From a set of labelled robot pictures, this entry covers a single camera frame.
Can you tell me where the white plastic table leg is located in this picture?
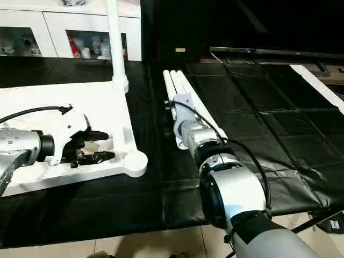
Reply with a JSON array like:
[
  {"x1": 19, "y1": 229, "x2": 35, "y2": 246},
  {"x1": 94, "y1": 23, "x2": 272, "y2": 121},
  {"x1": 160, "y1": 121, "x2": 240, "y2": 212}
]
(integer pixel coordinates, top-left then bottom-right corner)
[
  {"x1": 169, "y1": 70, "x2": 202, "y2": 124},
  {"x1": 105, "y1": 0, "x2": 130, "y2": 94},
  {"x1": 176, "y1": 70, "x2": 227, "y2": 141},
  {"x1": 162, "y1": 70, "x2": 189, "y2": 150}
]

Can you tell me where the white plastic table top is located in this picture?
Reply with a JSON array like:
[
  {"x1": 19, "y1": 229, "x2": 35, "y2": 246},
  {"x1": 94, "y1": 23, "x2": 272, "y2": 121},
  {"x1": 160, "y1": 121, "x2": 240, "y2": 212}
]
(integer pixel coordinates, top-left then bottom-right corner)
[{"x1": 0, "y1": 80, "x2": 149, "y2": 197}]

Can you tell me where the black mat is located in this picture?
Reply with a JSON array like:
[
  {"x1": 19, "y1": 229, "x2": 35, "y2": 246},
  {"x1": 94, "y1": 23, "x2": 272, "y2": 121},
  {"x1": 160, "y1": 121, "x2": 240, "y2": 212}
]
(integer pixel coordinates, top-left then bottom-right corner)
[{"x1": 0, "y1": 55, "x2": 344, "y2": 249}]

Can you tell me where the black cabinet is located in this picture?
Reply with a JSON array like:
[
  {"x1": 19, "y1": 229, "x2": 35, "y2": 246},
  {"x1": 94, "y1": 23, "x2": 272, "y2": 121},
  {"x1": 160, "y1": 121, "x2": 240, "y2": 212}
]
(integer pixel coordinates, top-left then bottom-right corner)
[{"x1": 141, "y1": 0, "x2": 344, "y2": 65}]

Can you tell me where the white glass-door cabinet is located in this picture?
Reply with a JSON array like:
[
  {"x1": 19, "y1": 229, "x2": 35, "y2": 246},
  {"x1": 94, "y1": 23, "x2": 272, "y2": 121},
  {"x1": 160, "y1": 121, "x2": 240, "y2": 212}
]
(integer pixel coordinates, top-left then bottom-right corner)
[{"x1": 0, "y1": 0, "x2": 144, "y2": 61}]

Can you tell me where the white flat strip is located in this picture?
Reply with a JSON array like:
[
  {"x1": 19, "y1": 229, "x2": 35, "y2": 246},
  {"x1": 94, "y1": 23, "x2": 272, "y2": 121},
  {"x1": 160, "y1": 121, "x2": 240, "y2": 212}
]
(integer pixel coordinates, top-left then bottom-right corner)
[{"x1": 290, "y1": 64, "x2": 344, "y2": 114}]

